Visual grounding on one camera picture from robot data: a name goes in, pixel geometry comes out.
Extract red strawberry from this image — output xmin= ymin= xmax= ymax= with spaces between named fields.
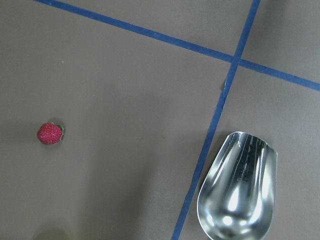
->
xmin=37 ymin=122 xmax=65 ymax=145

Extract steel scoop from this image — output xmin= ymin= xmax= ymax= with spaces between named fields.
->
xmin=196 ymin=131 xmax=278 ymax=240

